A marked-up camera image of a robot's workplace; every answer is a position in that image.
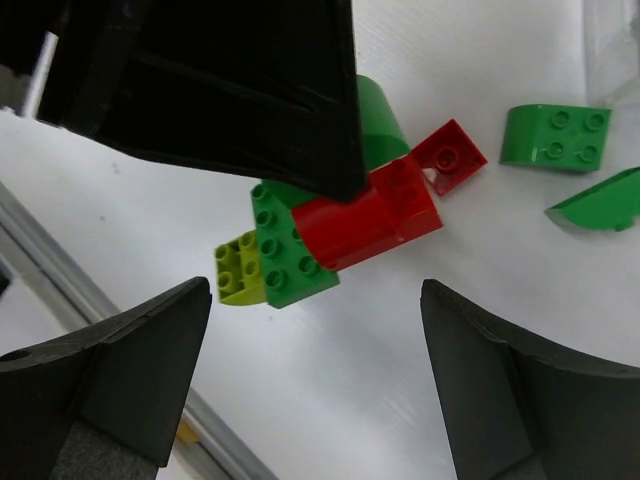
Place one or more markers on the green flat lego brick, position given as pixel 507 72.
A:
pixel 290 272

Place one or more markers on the red arch lego brick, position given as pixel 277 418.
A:
pixel 395 208

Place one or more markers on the lime small lego brick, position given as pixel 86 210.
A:
pixel 239 277

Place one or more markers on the green curved slope lego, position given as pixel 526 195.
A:
pixel 612 204

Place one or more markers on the clear transparent plastic container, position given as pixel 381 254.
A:
pixel 611 45

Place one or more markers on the aluminium front rail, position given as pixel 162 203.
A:
pixel 208 447

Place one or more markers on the green sloped square lego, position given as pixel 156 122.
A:
pixel 555 137

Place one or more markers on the red small square lego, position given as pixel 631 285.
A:
pixel 448 157

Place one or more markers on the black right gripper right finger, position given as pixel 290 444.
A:
pixel 519 406

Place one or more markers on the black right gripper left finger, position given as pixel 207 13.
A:
pixel 105 401

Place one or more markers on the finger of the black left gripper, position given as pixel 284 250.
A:
pixel 263 89

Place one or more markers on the green curved lego brick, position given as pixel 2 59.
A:
pixel 382 140

